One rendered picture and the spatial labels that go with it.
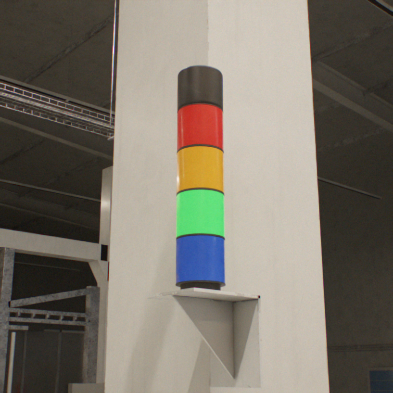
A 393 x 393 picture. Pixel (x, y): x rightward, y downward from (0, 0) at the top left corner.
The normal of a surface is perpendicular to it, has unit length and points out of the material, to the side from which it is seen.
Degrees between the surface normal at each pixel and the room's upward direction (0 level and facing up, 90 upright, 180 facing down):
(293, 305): 90
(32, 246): 90
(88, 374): 90
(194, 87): 90
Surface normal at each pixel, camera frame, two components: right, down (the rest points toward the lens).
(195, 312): 0.66, -0.21
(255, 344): -0.75, -0.18
